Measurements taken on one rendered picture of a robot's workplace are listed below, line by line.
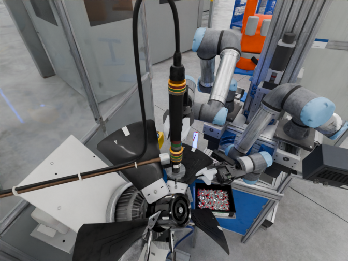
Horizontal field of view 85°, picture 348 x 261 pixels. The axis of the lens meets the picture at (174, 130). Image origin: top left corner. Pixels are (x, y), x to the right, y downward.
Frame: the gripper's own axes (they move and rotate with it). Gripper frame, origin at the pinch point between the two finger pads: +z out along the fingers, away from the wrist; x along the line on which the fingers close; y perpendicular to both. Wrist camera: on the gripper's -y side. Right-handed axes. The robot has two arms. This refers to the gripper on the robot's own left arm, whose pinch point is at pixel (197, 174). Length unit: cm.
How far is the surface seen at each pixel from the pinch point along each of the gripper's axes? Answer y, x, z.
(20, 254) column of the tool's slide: 2, 24, 80
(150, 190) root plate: 4.8, -8.1, 21.8
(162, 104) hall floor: -205, 140, -40
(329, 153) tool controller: 11, -7, -57
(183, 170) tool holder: 3.6, -13.9, 9.1
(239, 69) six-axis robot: -278, 145, -236
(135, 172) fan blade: -1.0, -13.2, 25.6
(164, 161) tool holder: 2.9, -22.1, 15.9
